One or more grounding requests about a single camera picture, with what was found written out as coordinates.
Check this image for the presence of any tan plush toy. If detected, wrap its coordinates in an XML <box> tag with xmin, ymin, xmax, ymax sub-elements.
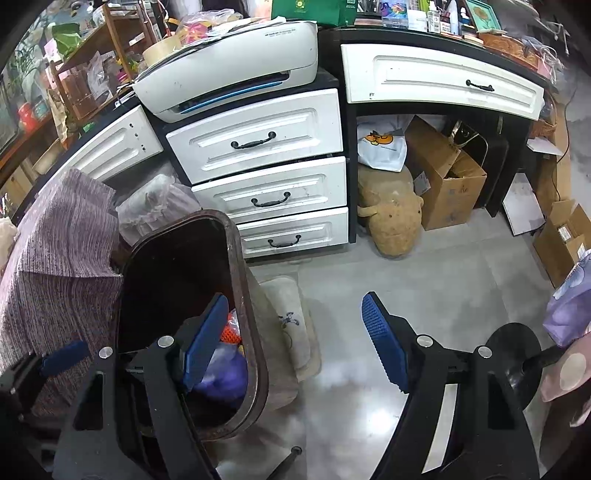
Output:
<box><xmin>358</xmin><ymin>165</ymin><xmax>424</xmax><ymax>257</ymax></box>

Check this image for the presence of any wooden shelf rack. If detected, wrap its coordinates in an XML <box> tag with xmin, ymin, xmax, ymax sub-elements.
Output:
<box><xmin>48</xmin><ymin>4</ymin><xmax>153</xmax><ymax>121</ymax></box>

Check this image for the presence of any clear plastic bag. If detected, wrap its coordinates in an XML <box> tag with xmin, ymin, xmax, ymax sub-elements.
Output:
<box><xmin>115</xmin><ymin>174</ymin><xmax>201</xmax><ymax>243</ymax></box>

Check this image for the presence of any white printer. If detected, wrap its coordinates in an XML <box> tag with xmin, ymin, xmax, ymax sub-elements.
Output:
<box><xmin>131</xmin><ymin>21</ymin><xmax>319</xmax><ymax>123</ymax></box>

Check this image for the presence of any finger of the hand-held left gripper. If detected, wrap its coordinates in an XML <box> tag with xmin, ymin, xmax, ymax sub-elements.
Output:
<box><xmin>39</xmin><ymin>340</ymin><xmax>91</xmax><ymax>377</ymax></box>

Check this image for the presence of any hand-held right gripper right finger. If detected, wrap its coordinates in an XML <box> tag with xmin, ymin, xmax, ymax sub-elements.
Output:
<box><xmin>361</xmin><ymin>292</ymin><xmax>539</xmax><ymax>480</ymax></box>

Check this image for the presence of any beige tape roll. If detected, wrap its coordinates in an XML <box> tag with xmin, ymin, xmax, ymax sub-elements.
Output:
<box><xmin>142</xmin><ymin>37</ymin><xmax>183</xmax><ymax>65</ymax></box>

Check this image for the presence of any green framed picture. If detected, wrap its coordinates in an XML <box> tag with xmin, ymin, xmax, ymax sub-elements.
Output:
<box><xmin>464</xmin><ymin>0</ymin><xmax>495</xmax><ymax>33</ymax></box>

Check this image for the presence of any brown plastic trash bin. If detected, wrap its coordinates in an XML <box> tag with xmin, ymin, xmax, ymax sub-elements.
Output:
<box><xmin>113</xmin><ymin>210</ymin><xmax>271</xmax><ymax>441</ymax></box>

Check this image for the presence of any white drawer without handle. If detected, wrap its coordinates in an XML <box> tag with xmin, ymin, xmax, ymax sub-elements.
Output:
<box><xmin>60</xmin><ymin>105</ymin><xmax>164</xmax><ymax>183</ymax></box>

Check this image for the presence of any purple plastic bag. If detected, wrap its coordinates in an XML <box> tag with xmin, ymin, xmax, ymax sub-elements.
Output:
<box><xmin>194</xmin><ymin>344</ymin><xmax>248</xmax><ymax>407</ymax></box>

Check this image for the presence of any white bag with orange print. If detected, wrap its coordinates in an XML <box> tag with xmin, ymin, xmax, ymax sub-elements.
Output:
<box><xmin>357</xmin><ymin>115</ymin><xmax>408</xmax><ymax>172</ymax></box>

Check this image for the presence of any purple striped tablecloth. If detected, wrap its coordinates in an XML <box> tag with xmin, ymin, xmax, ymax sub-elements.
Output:
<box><xmin>0</xmin><ymin>168</ymin><xmax>123</xmax><ymax>416</ymax></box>

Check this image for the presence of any open cardboard box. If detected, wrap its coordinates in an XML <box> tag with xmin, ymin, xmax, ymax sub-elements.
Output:
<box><xmin>405</xmin><ymin>115</ymin><xmax>488</xmax><ymax>232</ymax></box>

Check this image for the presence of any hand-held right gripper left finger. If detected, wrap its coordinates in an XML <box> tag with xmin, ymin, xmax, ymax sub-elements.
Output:
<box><xmin>52</xmin><ymin>294</ymin><xmax>230</xmax><ymax>480</ymax></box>

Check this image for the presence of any wide white drawer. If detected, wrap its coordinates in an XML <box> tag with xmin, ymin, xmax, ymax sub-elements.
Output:
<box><xmin>341</xmin><ymin>43</ymin><xmax>546</xmax><ymax>121</ymax></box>

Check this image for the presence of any green paper bag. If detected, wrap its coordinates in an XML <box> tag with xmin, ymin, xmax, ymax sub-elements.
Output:
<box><xmin>271</xmin><ymin>0</ymin><xmax>358</xmax><ymax>27</ymax></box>

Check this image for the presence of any white flat board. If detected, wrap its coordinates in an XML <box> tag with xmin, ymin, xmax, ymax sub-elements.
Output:
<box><xmin>502</xmin><ymin>173</ymin><xmax>546</xmax><ymax>237</ymax></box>

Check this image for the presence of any small cardboard box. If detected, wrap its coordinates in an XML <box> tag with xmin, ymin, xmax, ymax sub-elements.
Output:
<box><xmin>532</xmin><ymin>199</ymin><xmax>591</xmax><ymax>288</ymax></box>

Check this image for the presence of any beige floor mat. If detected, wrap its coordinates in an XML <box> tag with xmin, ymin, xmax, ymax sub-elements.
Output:
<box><xmin>259</xmin><ymin>276</ymin><xmax>322</xmax><ymax>383</ymax></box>

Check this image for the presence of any orange foam fruit net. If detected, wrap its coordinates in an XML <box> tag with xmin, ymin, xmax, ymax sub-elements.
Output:
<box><xmin>222</xmin><ymin>311</ymin><xmax>243</xmax><ymax>345</ymax></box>

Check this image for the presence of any white drawer black handle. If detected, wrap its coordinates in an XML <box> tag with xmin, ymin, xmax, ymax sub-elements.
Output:
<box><xmin>165</xmin><ymin>88</ymin><xmax>345</xmax><ymax>185</ymax></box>
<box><xmin>235</xmin><ymin>208</ymin><xmax>350</xmax><ymax>259</ymax></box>
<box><xmin>191</xmin><ymin>157</ymin><xmax>348</xmax><ymax>224</ymax></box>

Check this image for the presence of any clear bag of colourful items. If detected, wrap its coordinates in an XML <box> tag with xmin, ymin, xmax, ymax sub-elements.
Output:
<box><xmin>178</xmin><ymin>9</ymin><xmax>243</xmax><ymax>47</ymax></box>

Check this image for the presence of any person's floral clothing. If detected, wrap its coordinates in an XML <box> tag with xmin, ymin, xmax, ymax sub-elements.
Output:
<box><xmin>540</xmin><ymin>249</ymin><xmax>591</xmax><ymax>428</ymax></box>

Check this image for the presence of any black stool base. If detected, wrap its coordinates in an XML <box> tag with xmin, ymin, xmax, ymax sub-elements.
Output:
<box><xmin>486</xmin><ymin>323</ymin><xmax>568</xmax><ymax>409</ymax></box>

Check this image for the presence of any brown woven box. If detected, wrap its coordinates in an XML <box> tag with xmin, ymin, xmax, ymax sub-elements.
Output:
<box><xmin>480</xmin><ymin>32</ymin><xmax>541</xmax><ymax>70</ymax></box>

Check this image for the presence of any stack of white papers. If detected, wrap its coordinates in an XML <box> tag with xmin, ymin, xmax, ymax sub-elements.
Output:
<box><xmin>203</xmin><ymin>16</ymin><xmax>301</xmax><ymax>38</ymax></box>

